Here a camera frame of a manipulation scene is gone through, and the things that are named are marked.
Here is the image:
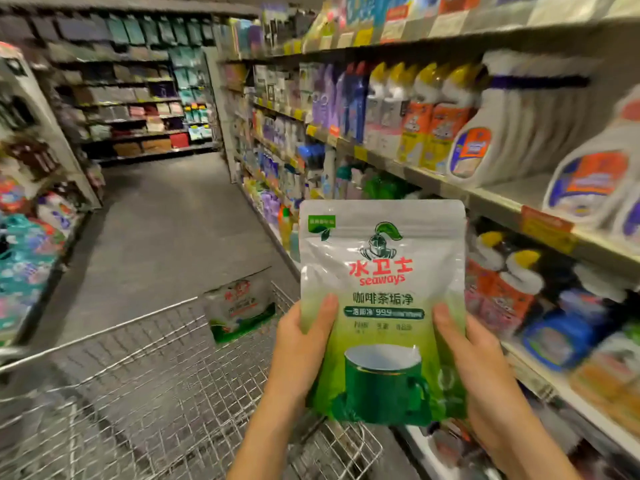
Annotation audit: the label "person's right hand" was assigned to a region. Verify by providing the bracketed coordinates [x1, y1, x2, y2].
[433, 303, 531, 448]

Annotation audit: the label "person's left hand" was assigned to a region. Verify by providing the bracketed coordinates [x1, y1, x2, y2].
[262, 293, 341, 423]

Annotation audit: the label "white green-print cleaner pouch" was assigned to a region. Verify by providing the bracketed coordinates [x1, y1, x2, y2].
[299, 199, 469, 428]
[203, 267, 278, 346]

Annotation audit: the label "blue spray bottle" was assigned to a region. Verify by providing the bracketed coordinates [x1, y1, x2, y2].
[522, 289, 611, 373]

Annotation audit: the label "yellow-capped pink-label cleaner bottle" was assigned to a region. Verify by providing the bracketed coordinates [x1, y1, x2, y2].
[465, 229, 507, 316]
[485, 249, 546, 341]

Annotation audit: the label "row of white green-capped bottles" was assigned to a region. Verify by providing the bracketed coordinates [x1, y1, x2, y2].
[570, 325, 640, 436]

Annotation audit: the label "cluster of teal cleaner bottles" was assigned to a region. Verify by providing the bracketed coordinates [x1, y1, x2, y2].
[278, 199, 301, 263]

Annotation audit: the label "cluster of green cleaner bottles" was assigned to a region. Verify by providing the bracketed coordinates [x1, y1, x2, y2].
[360, 169, 411, 201]

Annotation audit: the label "white orange spray bottles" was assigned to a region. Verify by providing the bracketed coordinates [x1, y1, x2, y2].
[445, 49, 601, 191]

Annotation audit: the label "row of purple cleaner bottles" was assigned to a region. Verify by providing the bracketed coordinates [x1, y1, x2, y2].
[310, 59, 369, 144]

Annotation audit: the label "row of yellow-capped cleaner bottles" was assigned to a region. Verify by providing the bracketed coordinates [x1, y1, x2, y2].
[365, 59, 483, 174]

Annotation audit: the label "row of blue cleaner packs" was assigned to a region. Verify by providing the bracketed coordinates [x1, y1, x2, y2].
[330, 0, 471, 28]

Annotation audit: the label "person's right forearm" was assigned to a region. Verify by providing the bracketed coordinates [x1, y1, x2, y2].
[470, 425, 581, 480]

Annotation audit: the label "grey shopping cart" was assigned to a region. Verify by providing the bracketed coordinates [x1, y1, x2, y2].
[0, 279, 386, 480]

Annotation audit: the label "orange promo sign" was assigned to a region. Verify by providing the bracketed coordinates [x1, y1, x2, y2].
[520, 205, 576, 256]

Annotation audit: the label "store shelving with refill pouches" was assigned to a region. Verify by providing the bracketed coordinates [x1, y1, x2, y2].
[0, 45, 101, 348]

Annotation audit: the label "distant store shelving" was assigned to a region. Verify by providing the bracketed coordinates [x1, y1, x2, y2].
[0, 5, 226, 166]

